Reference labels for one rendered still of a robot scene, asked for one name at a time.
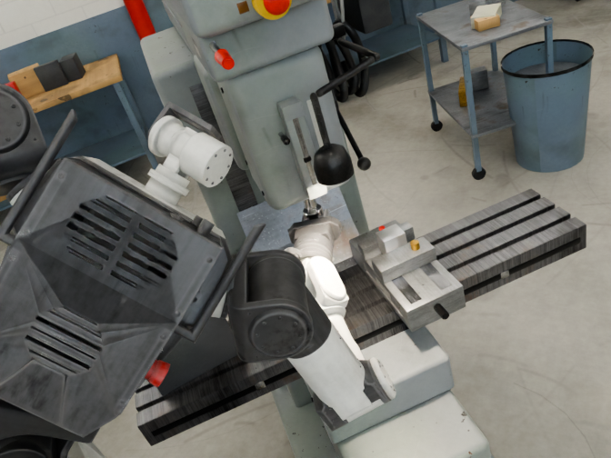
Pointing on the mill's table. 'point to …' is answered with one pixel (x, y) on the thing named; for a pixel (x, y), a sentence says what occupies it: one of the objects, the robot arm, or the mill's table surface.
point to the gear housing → (265, 40)
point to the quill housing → (292, 73)
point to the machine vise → (410, 283)
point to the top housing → (216, 15)
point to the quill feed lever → (352, 141)
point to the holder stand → (199, 354)
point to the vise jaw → (403, 260)
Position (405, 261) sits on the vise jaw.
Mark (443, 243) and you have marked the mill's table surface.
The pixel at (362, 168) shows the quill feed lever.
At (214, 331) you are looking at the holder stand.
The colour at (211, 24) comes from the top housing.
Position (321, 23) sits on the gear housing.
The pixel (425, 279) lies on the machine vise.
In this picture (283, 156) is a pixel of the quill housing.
